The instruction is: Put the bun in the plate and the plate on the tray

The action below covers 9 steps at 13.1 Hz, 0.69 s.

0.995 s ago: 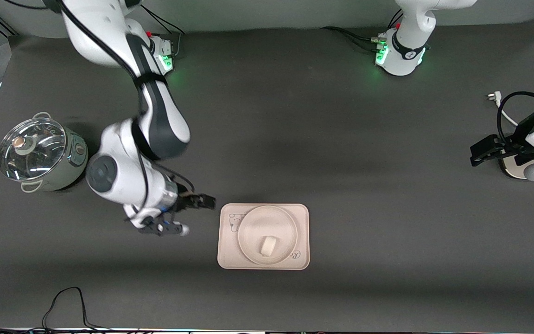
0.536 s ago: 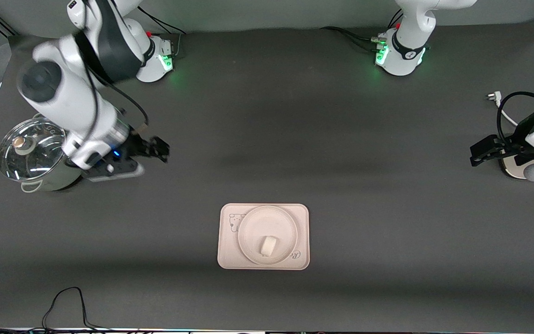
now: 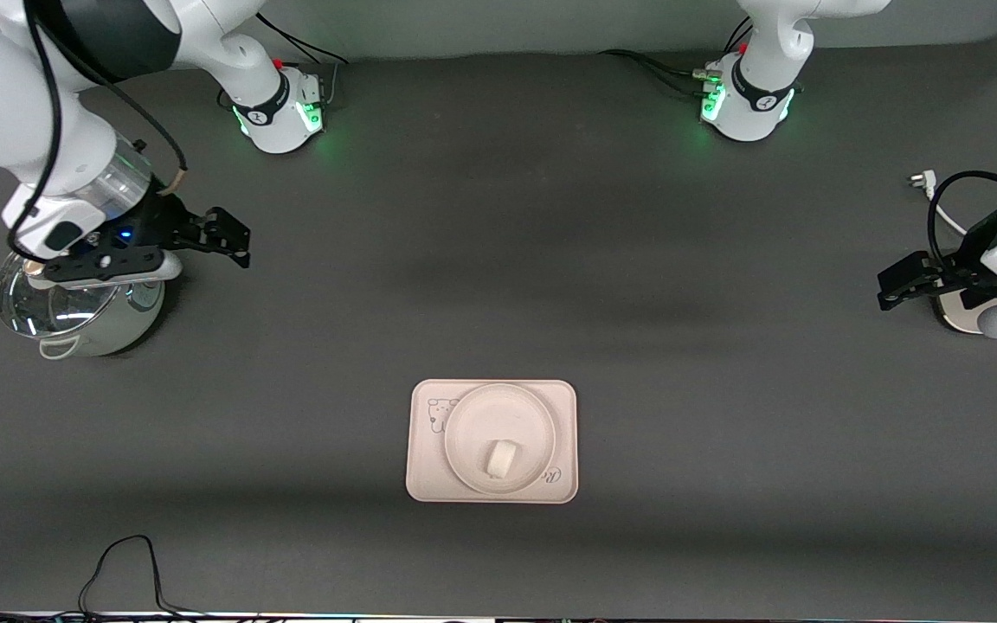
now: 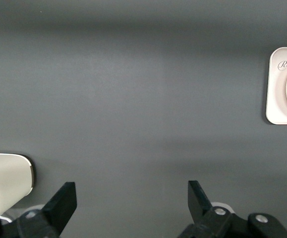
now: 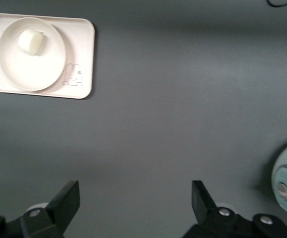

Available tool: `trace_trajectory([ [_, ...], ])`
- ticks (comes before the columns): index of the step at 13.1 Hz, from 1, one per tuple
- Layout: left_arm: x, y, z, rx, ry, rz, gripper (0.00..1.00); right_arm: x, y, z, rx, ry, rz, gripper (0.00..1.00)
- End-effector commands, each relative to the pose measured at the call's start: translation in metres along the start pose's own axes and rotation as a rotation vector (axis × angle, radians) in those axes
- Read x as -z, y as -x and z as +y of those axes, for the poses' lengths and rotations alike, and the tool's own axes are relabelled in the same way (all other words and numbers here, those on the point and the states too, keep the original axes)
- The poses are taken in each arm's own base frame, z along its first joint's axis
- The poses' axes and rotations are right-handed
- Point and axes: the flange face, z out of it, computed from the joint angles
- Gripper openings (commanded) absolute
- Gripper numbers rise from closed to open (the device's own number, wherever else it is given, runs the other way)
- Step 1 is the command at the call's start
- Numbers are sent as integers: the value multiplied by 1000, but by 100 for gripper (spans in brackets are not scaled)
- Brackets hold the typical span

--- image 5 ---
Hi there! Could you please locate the thin black looped cable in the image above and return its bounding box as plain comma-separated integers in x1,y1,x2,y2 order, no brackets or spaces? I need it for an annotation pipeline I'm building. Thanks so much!
266,0,287,7

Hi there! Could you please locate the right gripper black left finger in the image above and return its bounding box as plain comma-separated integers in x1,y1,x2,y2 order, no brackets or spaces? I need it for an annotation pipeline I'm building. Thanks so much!
0,180,81,238

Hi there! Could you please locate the small white steamed bun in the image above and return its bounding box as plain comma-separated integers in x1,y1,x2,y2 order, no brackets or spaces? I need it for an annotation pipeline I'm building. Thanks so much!
18,29,46,57

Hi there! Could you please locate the pale green electric pot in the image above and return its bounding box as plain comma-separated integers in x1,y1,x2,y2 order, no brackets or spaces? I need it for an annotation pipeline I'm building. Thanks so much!
271,137,287,219

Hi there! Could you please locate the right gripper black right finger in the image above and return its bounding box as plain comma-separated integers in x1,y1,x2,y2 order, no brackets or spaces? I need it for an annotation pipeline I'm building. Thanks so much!
181,180,287,238

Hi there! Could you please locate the round cream plate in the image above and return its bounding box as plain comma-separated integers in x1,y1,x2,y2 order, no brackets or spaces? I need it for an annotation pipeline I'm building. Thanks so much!
0,16,67,91

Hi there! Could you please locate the cream rabbit print tray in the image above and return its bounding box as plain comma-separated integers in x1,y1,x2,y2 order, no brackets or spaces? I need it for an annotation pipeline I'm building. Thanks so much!
0,12,96,100

